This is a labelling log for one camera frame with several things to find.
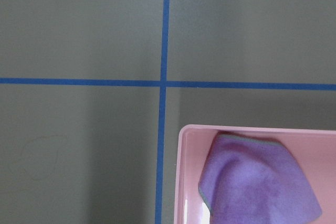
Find purple microfiber cloth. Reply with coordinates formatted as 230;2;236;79
198;134;322;223

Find pink plastic bin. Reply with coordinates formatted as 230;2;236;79
174;124;335;223

